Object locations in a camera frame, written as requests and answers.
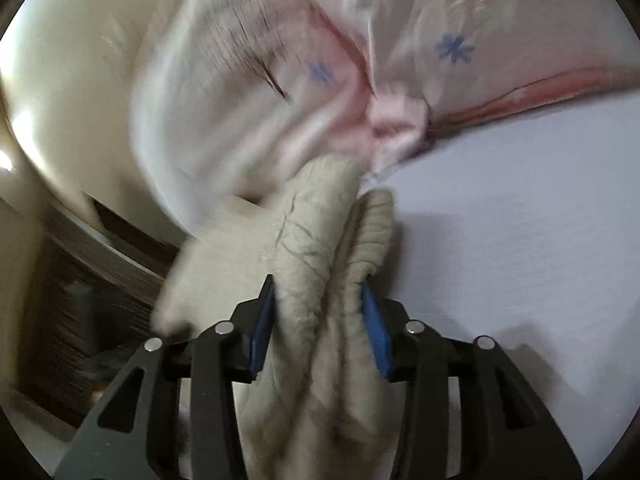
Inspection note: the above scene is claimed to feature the dark wooden bed frame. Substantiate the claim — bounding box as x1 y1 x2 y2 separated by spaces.
20 200 183 428

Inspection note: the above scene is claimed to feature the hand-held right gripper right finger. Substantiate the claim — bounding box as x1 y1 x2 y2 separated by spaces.
361 280 583 480

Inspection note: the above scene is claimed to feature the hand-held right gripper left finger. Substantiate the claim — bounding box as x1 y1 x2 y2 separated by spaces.
54 274 277 480

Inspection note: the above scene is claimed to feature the beige knit garment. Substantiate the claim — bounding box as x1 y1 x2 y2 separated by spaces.
152 155 416 480

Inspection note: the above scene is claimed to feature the pink floral quilt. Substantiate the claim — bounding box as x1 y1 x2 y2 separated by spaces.
127 0 640 233

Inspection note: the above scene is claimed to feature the white bed sheet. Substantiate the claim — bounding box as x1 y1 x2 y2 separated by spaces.
180 92 640 480

